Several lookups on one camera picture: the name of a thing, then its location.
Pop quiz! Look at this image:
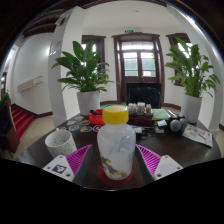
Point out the clear bottle with yellow cap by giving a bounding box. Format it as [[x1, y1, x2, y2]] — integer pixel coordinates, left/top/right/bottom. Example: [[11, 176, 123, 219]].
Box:
[[96, 105, 137, 181]]

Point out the broad-leaf plant in white pot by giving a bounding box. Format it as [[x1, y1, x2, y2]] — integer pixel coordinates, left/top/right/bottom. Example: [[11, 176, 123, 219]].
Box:
[[51, 40, 113, 117]]

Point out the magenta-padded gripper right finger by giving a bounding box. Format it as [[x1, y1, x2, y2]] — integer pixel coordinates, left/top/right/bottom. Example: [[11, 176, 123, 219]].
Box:
[[133, 143, 184, 188]]

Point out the tall-leaf plant in white pot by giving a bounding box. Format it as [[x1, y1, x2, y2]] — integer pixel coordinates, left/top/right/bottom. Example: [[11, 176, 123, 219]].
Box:
[[164, 36, 222, 124]]

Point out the black chair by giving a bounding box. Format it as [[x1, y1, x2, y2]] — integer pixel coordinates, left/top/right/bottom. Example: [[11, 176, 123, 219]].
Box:
[[125, 82, 163, 109]]

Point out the white speckled mug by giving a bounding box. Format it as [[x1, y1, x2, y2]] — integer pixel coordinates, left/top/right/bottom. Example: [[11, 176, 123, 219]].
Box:
[[44, 129, 78, 159]]

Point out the red carpeted staircase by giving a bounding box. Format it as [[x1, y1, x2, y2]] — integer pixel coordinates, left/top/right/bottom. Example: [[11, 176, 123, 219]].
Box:
[[9, 103, 35, 139]]

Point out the dark-framed window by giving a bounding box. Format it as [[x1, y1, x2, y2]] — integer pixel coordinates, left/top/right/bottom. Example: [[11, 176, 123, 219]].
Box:
[[165, 32, 193, 86], [81, 34, 107, 73]]

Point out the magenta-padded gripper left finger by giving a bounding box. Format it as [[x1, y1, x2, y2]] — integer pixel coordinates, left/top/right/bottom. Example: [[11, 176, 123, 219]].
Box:
[[42, 143, 101, 188]]

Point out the tray of small jars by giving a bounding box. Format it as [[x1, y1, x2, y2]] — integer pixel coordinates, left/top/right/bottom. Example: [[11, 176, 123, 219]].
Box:
[[127, 102, 154, 126]]

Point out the red plastic container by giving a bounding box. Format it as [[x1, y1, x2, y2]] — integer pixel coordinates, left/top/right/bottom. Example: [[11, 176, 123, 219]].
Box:
[[88, 108, 106, 126]]

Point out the green cloth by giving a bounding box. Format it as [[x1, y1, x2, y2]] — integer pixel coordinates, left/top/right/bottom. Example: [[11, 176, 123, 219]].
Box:
[[151, 108, 171, 122]]

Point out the printed paper sheet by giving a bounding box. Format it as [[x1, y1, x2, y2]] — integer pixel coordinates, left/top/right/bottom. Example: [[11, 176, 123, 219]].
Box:
[[182, 123, 214, 148]]

